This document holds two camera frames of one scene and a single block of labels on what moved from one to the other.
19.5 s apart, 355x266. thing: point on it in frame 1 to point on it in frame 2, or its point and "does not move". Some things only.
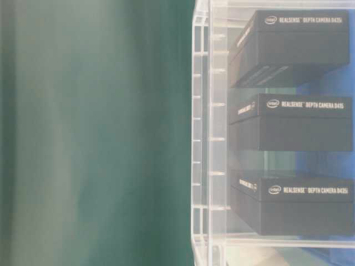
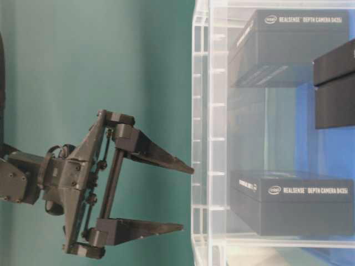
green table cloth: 95,132 does not move
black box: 283,49 does not move
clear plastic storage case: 273,133 does not move
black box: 288,122 to 334,77
